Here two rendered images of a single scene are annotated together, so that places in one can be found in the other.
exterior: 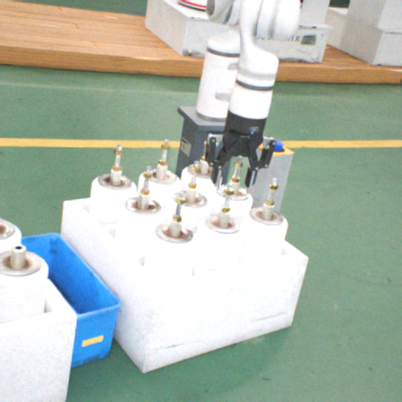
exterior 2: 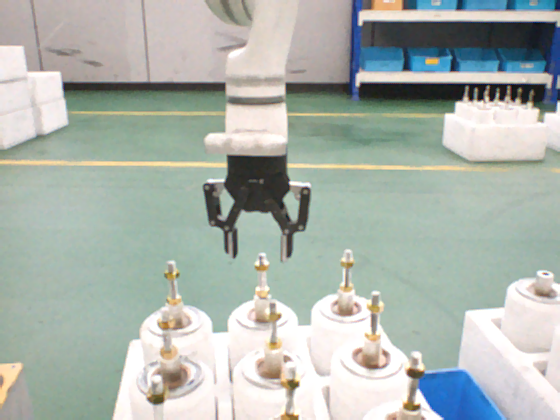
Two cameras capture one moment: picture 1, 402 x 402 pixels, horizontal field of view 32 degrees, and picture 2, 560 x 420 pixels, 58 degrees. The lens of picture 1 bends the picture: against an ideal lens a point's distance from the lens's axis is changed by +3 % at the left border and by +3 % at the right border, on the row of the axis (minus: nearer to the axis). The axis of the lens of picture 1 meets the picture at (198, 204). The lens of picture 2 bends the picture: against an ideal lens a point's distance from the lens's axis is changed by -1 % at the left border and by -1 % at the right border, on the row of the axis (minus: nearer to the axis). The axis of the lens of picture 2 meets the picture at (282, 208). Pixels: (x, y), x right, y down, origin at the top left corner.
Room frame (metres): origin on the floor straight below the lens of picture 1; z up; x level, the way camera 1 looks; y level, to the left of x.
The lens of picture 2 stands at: (1.73, 0.29, 0.62)
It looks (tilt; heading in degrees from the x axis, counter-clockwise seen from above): 19 degrees down; 211
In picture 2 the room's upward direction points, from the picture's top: straight up
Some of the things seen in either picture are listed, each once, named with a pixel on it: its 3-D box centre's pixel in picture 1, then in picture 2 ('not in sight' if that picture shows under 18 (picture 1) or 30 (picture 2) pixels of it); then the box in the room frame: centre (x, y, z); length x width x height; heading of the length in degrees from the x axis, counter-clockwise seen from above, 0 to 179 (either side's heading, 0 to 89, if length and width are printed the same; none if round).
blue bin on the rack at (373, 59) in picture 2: not in sight; (380, 59); (-3.11, -1.53, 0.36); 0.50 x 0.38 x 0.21; 28
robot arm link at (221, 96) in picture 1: (247, 92); (253, 120); (1.24, -0.05, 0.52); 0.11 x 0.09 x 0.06; 22
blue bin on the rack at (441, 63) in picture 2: not in sight; (426, 59); (-3.29, -1.14, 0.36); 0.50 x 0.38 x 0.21; 29
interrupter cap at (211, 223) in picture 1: (222, 224); (262, 315); (1.22, -0.06, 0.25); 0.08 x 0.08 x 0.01
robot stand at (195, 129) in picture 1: (202, 166); not in sight; (1.76, 0.01, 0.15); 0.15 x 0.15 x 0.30; 28
